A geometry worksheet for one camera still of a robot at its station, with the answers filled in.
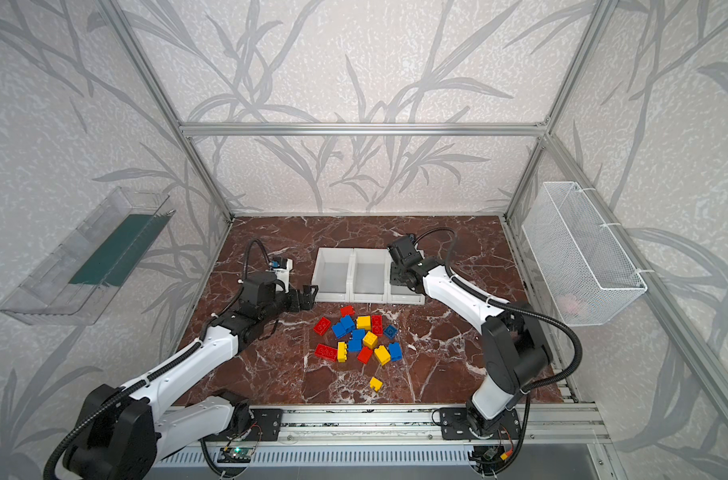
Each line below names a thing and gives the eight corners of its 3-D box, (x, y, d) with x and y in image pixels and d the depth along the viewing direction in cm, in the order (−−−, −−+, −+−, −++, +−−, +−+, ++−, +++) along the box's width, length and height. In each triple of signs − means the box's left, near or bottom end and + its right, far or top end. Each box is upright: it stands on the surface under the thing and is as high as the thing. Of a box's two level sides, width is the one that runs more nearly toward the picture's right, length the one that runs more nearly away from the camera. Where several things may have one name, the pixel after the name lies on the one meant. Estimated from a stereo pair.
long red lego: (314, 355, 87) (313, 352, 85) (319, 346, 89) (317, 342, 87) (335, 362, 86) (334, 359, 84) (339, 352, 88) (338, 349, 86)
